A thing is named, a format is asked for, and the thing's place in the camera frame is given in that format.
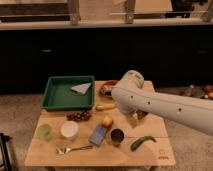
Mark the light green plastic cup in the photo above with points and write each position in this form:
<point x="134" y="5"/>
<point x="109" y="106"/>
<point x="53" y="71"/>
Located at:
<point x="44" y="132"/>

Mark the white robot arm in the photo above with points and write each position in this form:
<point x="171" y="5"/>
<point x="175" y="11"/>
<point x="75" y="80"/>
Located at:
<point x="130" y="96"/>

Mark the white paper cup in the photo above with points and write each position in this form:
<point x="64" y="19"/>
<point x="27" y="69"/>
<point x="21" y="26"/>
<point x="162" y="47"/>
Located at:
<point x="69" y="130"/>

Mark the dark maroon bowl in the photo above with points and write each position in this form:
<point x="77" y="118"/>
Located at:
<point x="141" y="114"/>

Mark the blue sponge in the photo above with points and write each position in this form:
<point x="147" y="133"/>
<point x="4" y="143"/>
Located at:
<point x="98" y="135"/>

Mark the small metal cup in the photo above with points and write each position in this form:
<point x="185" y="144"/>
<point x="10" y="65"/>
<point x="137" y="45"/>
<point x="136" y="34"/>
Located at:
<point x="117" y="136"/>

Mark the bunch of dark grapes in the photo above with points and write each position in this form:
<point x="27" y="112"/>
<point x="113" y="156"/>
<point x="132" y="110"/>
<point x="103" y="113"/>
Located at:
<point x="79" y="116"/>

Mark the wooden table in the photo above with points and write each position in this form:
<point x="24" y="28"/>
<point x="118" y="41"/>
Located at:
<point x="43" y="153"/>

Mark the black stand on floor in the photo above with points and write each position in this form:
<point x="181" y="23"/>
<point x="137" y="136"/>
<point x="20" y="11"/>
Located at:
<point x="6" y="159"/>

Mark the white triangular cloth piece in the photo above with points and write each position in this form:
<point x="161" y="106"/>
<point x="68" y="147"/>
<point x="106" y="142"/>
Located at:
<point x="81" y="88"/>

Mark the yellow banana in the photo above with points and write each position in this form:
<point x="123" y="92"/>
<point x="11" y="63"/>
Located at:
<point x="103" y="107"/>

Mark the red yellow apple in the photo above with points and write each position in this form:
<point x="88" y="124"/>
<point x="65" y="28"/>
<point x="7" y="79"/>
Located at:
<point x="107" y="122"/>

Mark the green cucumber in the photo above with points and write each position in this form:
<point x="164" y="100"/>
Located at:
<point x="140" y="141"/>

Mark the silver metal fork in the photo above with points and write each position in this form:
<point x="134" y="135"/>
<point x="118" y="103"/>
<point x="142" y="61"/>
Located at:
<point x="62" y="151"/>

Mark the green plastic tray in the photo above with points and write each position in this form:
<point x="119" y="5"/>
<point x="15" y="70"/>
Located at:
<point x="60" y="95"/>

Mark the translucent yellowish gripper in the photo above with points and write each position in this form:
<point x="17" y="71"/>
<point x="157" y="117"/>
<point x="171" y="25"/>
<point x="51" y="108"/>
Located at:
<point x="133" y="120"/>

